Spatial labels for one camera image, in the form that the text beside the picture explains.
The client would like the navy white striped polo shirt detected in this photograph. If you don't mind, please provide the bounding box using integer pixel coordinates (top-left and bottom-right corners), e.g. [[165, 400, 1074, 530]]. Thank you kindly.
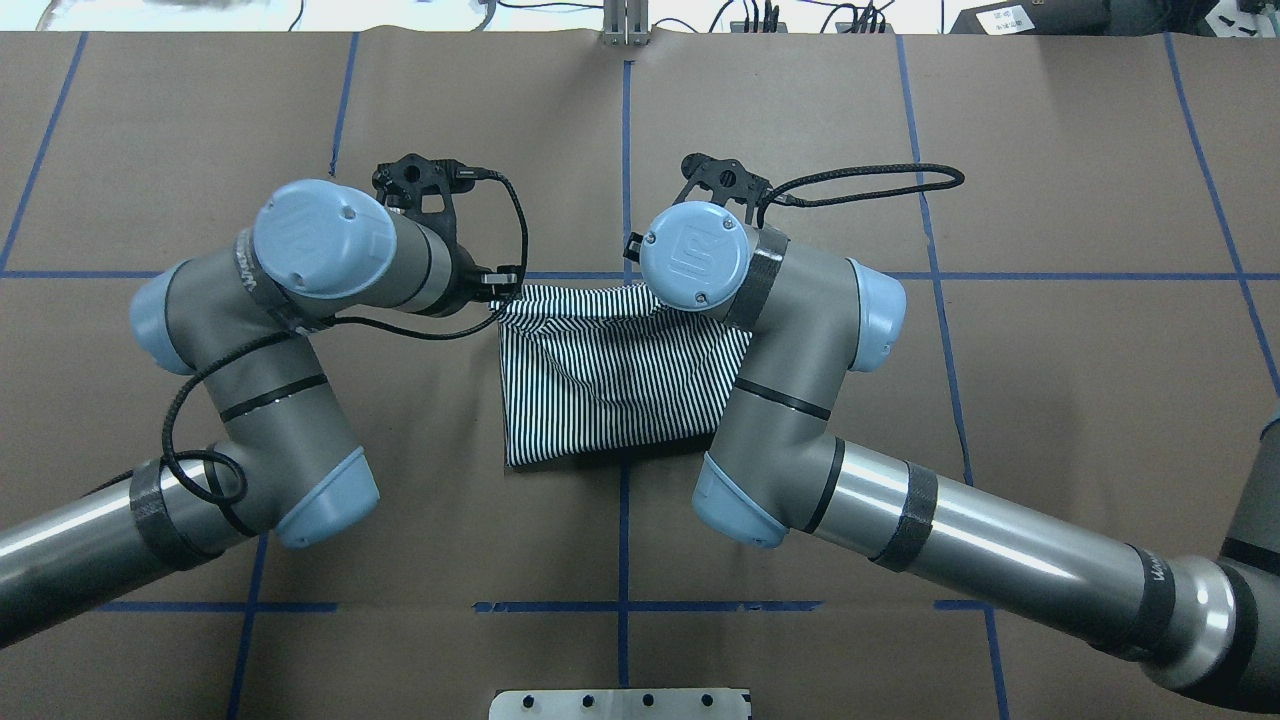
[[499, 284, 751, 468]]

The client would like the aluminium frame profile post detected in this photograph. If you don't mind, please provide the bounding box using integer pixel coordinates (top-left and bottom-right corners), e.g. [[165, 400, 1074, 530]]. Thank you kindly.
[[600, 0, 652, 47]]

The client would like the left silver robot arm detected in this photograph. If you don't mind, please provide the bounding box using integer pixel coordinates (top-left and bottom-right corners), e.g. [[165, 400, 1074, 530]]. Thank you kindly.
[[1, 154, 527, 646]]

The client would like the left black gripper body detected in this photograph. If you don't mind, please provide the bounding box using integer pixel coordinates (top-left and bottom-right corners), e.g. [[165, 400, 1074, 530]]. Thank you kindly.
[[371, 152, 521, 301]]

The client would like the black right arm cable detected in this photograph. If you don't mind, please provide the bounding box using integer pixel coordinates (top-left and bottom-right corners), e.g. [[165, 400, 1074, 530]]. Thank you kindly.
[[755, 163, 966, 229]]

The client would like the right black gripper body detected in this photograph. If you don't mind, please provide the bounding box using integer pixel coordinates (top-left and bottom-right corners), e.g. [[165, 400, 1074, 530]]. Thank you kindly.
[[675, 152, 773, 228]]

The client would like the white camera mast post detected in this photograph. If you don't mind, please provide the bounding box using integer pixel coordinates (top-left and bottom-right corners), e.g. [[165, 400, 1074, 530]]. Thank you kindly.
[[488, 687, 754, 719]]

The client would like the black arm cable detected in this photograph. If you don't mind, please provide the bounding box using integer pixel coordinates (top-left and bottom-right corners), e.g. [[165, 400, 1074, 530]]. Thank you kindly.
[[755, 163, 966, 229], [160, 165, 529, 506]]

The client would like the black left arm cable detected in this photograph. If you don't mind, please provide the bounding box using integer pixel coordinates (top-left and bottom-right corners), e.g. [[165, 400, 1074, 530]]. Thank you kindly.
[[160, 165, 529, 506]]

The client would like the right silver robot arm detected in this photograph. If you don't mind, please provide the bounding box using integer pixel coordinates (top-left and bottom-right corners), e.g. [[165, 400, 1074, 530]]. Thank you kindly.
[[625, 152, 1277, 715]]

